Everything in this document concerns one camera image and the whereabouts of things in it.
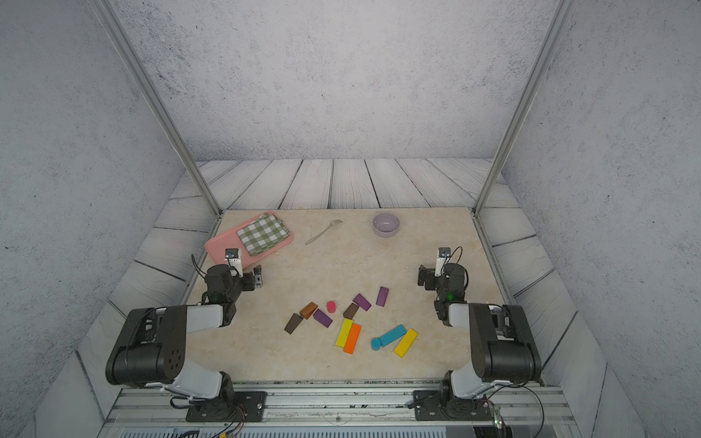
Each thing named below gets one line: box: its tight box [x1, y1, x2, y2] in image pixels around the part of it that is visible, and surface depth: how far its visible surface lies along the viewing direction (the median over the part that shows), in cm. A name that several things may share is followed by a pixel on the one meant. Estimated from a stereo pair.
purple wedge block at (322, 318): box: [313, 308, 334, 328], surface depth 91 cm
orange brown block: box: [299, 301, 319, 321], surface depth 92 cm
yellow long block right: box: [394, 327, 419, 358], surface depth 86 cm
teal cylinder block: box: [370, 323, 408, 352], surface depth 87 cm
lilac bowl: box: [372, 212, 401, 239], surface depth 113 cm
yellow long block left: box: [334, 317, 355, 348], surface depth 88 cm
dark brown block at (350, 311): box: [343, 302, 360, 320], surface depth 93 cm
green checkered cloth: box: [237, 212, 292, 257], surface depth 114 cm
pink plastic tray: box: [205, 210, 295, 268], surface depth 113 cm
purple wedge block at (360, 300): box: [352, 292, 372, 312], surface depth 95 cm
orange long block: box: [343, 323, 363, 355], surface depth 87 cm
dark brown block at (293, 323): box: [283, 312, 304, 335], surface depth 90 cm
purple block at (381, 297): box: [375, 286, 390, 308], surface depth 95 cm
